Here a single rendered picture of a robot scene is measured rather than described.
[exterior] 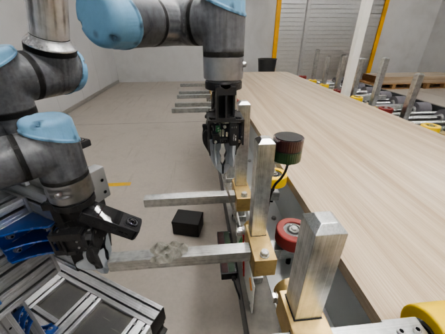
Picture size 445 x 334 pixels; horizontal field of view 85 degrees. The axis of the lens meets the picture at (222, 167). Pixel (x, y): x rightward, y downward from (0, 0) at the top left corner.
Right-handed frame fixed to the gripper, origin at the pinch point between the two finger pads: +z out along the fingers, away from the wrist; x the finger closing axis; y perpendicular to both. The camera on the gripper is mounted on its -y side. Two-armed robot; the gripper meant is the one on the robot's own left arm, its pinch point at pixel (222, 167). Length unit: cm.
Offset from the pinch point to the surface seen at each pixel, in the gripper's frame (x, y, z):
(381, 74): 116, -108, -5
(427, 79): 611, -579, 77
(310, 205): 22.9, 2.2, 11.3
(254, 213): 6.4, 8.8, 7.3
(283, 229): 12.6, 11.1, 10.7
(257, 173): 6.3, 8.8, -2.8
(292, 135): 13.4, 6.8, -10.1
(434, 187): 63, -2, 11
